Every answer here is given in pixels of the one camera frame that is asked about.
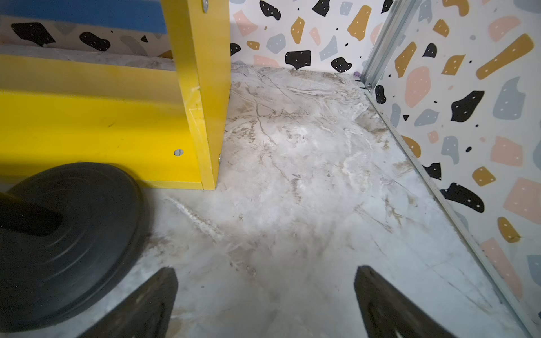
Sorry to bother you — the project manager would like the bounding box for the yellow pink blue wooden shelf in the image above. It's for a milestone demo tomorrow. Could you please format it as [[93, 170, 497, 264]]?
[[1, 1, 231, 190]]

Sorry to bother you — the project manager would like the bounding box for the sprinkle kaleidoscope on black stand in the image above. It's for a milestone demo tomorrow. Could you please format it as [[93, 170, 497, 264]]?
[[1, 163, 150, 332]]

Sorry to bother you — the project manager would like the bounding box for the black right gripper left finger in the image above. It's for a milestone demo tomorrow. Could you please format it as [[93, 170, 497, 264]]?
[[80, 268, 178, 338]]

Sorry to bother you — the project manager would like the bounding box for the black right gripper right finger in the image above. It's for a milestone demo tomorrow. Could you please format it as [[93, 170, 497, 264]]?
[[354, 266, 454, 338]]

